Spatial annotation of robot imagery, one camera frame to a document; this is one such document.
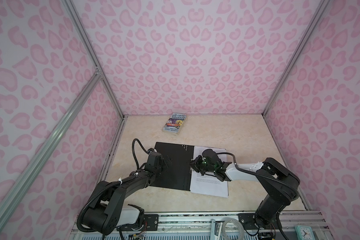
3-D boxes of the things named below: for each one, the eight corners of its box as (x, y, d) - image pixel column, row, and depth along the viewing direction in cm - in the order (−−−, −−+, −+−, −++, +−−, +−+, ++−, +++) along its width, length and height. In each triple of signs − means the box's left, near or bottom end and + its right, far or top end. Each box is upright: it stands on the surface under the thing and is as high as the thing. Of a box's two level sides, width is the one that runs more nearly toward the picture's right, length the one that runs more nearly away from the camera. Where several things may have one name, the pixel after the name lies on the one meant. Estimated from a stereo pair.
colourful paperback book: (162, 131, 112) (161, 128, 110) (171, 113, 124) (171, 111, 122) (178, 135, 110) (178, 133, 108) (186, 117, 122) (186, 114, 120)
